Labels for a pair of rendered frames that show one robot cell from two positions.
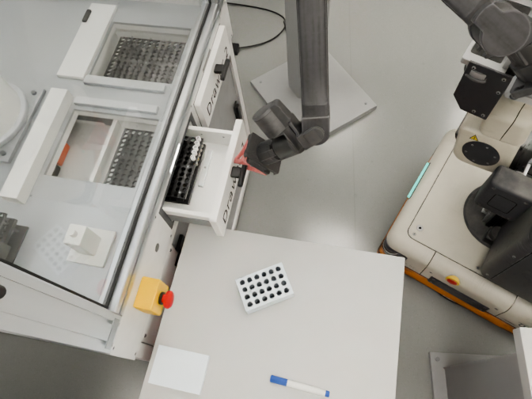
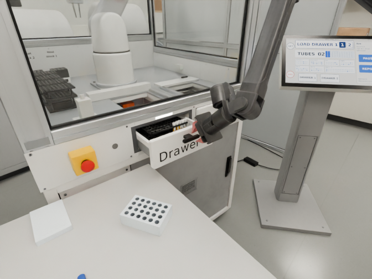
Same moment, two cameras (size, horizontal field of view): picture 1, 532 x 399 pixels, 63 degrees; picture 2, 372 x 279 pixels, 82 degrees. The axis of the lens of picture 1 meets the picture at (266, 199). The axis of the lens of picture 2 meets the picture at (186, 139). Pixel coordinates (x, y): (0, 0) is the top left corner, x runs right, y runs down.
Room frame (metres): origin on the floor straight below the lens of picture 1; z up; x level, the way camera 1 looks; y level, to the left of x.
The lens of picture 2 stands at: (-0.07, -0.28, 1.27)
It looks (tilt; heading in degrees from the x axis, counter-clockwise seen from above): 29 degrees down; 30
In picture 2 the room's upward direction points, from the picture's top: straight up
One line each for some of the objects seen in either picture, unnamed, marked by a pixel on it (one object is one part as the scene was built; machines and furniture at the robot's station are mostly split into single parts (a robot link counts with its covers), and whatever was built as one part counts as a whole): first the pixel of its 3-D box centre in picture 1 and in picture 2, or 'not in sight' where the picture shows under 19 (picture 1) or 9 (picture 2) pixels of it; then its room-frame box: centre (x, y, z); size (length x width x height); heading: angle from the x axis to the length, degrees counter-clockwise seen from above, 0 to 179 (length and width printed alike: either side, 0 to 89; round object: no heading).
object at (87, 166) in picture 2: (166, 298); (87, 165); (0.25, 0.27, 0.88); 0.04 x 0.03 x 0.04; 159
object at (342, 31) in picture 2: not in sight; (347, 39); (3.85, -0.55, 1.04); 0.41 x 0.32 x 0.28; 77
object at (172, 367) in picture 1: (179, 369); (50, 220); (0.11, 0.28, 0.77); 0.13 x 0.09 x 0.02; 68
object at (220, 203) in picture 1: (229, 176); (184, 142); (0.53, 0.08, 0.87); 0.29 x 0.02 x 0.11; 159
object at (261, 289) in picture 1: (264, 287); (146, 214); (0.26, 0.04, 0.78); 0.12 x 0.08 x 0.04; 100
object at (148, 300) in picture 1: (153, 296); (83, 160); (0.26, 0.30, 0.88); 0.07 x 0.05 x 0.07; 159
